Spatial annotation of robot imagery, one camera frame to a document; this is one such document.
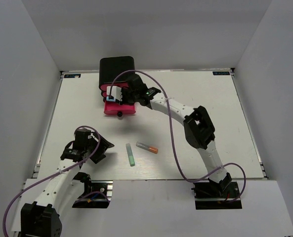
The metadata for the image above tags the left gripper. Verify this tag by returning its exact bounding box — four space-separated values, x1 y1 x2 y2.
85 131 115 163

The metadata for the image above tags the pink bottom drawer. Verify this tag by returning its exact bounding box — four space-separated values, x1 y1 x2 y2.
104 99 136 117

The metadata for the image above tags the blue highlighter pen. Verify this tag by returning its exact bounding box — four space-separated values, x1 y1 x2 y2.
106 96 116 102

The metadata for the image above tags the green highlighter pen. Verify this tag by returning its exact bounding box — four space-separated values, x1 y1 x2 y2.
126 143 135 167

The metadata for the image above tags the pink top drawer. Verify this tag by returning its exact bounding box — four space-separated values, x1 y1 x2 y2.
99 82 128 91

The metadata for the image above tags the orange capped clear highlighter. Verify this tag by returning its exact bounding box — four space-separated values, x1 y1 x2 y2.
136 141 158 154

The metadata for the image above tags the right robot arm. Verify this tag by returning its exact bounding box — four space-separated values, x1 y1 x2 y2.
122 70 232 197

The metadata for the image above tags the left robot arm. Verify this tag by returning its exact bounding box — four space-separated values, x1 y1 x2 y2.
20 127 114 237

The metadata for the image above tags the black drawer cabinet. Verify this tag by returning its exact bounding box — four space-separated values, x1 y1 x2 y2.
99 56 135 87

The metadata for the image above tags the left blue table label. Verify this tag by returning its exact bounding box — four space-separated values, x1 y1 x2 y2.
64 74 81 79

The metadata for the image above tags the blue table label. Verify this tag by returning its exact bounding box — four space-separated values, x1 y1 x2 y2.
212 71 231 76
64 74 81 79

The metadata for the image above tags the right blue table label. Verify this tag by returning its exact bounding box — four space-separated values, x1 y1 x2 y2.
212 71 231 76

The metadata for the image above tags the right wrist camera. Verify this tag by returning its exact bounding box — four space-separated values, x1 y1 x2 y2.
106 86 122 103

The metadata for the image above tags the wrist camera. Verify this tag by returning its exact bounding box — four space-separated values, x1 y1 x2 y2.
106 86 122 103
83 129 92 139

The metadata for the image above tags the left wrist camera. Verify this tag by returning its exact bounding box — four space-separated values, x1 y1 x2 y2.
83 129 92 139

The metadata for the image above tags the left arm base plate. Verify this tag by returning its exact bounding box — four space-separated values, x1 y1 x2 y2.
72 181 113 209

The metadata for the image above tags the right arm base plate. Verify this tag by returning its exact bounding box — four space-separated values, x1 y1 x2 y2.
191 182 242 210

